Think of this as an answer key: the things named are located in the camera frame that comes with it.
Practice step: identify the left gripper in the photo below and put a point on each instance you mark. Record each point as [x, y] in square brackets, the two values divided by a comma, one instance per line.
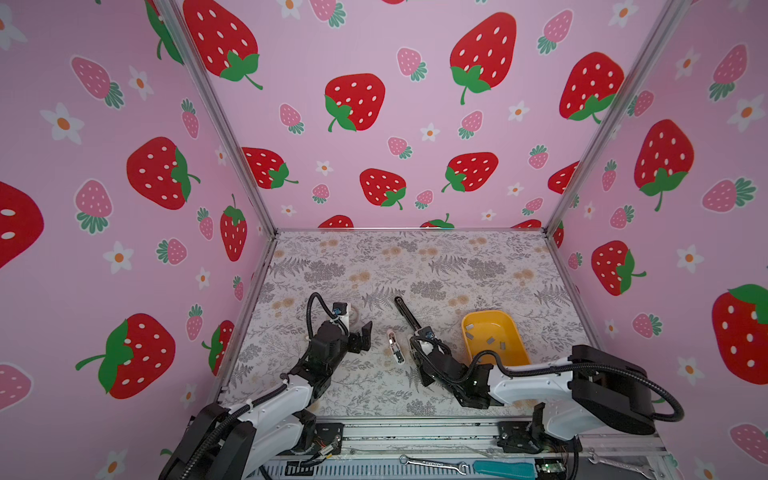
[355, 345]

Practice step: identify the teal handled tool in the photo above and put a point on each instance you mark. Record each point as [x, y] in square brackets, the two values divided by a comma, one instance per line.
[509, 470]

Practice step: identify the yellow plastic tray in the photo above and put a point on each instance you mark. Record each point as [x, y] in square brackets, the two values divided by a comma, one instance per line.
[491, 326]

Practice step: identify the black stapler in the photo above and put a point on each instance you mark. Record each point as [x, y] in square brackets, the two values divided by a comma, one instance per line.
[411, 318]

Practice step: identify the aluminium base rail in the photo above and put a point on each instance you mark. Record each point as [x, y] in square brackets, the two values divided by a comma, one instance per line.
[369, 448]

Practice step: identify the clear tape roll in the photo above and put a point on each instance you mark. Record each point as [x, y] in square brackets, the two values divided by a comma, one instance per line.
[353, 315]

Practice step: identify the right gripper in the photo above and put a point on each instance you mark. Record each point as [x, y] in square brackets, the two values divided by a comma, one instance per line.
[420, 357]

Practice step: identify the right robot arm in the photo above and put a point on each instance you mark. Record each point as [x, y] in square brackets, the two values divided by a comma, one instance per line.
[587, 390]

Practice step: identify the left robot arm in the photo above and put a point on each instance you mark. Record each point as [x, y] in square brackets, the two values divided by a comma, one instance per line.
[231, 442]

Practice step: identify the silver wrench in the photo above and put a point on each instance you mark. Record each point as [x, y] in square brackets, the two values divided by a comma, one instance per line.
[645, 471]
[462, 468]

